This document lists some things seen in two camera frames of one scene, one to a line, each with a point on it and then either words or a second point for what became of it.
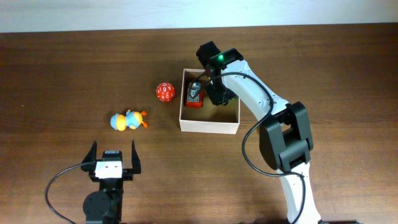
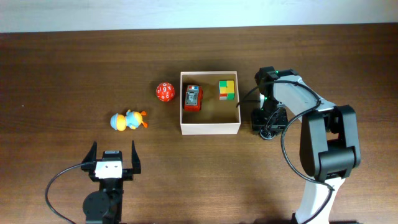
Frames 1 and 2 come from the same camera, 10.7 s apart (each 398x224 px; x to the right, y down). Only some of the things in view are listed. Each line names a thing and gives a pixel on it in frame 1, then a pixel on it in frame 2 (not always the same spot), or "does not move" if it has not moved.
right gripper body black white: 217,92 -> 271,114
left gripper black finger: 89,162 does not move
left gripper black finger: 136,163 does not move
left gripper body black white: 127,173 does not move
